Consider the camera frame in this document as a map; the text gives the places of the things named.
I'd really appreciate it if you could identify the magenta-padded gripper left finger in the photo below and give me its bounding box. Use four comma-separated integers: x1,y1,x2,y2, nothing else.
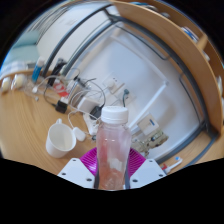
57,147,100,190

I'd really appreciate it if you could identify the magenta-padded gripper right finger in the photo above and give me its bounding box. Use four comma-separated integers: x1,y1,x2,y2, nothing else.
127,147,167,190

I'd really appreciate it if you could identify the clear bottle with white cap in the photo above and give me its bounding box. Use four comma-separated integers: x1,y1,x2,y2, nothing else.
95,105,133,191

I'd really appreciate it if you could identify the wooden tree figurine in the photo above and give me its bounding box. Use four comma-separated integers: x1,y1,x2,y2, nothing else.
133,129,169,158

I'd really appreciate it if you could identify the white cup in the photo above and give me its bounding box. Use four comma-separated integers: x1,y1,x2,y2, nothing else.
45,118,78,159

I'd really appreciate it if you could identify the small white oval case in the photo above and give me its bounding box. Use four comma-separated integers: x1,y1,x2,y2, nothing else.
72,126,87,142

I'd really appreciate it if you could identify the white power strip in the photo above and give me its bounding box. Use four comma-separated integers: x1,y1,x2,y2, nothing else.
83,113,101,136

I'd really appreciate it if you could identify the black plug adapter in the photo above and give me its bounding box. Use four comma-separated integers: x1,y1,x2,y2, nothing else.
89,105,104,119

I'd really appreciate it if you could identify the black charger block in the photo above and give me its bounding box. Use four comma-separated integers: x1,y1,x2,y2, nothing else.
54,100,69,114

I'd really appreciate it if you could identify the white power adapter block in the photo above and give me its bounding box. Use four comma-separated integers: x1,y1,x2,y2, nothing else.
77,96,99,114

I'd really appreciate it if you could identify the red and white packet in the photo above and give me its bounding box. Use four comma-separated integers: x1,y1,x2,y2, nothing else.
53,82,69,98

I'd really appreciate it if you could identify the silver metal container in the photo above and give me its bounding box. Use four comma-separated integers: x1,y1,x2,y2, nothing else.
64,78,81,96

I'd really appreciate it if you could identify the black electric shaver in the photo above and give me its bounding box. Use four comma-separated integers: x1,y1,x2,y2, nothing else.
49,58,68,86

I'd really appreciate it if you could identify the blue tube with white cap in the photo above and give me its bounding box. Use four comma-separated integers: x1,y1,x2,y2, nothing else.
31,57,47,84

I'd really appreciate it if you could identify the teal bedding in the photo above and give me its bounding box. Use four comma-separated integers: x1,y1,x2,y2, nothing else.
0,29,41,73

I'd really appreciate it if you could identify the beige wall box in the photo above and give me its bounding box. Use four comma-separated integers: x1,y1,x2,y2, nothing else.
137,113,160,136

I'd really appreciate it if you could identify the white wall socket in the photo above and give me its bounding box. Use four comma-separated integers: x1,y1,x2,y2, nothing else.
114,88,136,104
102,73,124,94

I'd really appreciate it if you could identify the black power cable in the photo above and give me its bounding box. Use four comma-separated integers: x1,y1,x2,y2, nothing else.
121,88,132,108

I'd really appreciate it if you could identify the grey metal frame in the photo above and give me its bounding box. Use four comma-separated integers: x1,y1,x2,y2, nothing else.
39,3,219,168

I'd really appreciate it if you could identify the white charging cable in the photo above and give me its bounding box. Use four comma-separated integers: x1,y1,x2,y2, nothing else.
31,74,108,135

